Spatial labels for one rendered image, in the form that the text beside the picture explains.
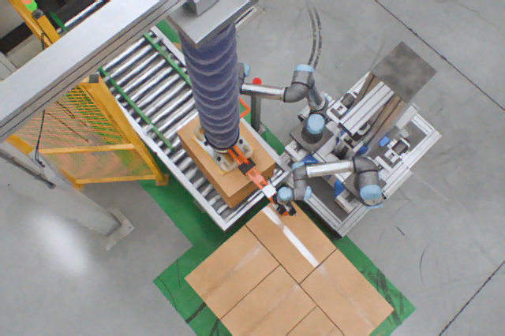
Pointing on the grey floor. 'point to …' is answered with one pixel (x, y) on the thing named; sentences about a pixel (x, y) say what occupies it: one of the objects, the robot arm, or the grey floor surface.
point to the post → (256, 113)
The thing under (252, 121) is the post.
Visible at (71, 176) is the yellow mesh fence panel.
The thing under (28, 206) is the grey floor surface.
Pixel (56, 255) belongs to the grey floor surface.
